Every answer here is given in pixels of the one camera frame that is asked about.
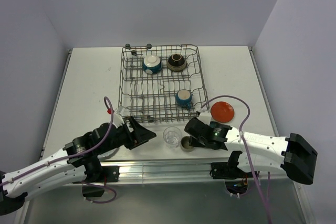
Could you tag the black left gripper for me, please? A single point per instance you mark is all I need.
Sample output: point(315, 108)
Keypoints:
point(139, 136)

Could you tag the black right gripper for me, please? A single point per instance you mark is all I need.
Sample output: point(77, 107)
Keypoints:
point(194, 142)

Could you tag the small beige mug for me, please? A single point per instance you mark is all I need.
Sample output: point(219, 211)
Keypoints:
point(185, 144)

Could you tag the dark blue ribbed mug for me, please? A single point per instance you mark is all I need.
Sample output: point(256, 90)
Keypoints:
point(183, 98)

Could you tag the brown ribbed bowl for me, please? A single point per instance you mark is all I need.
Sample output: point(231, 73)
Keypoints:
point(176, 63)

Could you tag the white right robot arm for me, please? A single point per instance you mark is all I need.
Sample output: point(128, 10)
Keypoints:
point(251, 153)

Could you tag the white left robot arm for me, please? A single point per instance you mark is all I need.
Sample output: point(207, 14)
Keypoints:
point(77, 162)

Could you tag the light blue glass plate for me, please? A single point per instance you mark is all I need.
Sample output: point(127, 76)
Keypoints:
point(107, 155)

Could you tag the clear drinking glass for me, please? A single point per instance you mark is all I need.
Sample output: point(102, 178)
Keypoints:
point(172, 137)

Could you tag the red orange plate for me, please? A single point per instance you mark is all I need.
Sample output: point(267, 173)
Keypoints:
point(222, 112)

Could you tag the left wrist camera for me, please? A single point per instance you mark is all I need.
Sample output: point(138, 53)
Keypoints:
point(117, 116)

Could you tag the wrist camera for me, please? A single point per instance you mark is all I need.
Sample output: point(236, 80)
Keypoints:
point(204, 116)
point(117, 116)

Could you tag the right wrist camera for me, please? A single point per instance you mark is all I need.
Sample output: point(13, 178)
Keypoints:
point(204, 116)

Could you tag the aluminium rail frame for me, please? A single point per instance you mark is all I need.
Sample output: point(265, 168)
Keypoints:
point(93, 73)

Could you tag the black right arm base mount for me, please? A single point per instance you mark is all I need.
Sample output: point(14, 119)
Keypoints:
point(237, 179)

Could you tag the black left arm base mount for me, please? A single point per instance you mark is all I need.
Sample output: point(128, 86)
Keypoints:
point(110, 174)

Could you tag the grey wire dish rack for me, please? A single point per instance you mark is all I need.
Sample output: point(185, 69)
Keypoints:
point(150, 98)

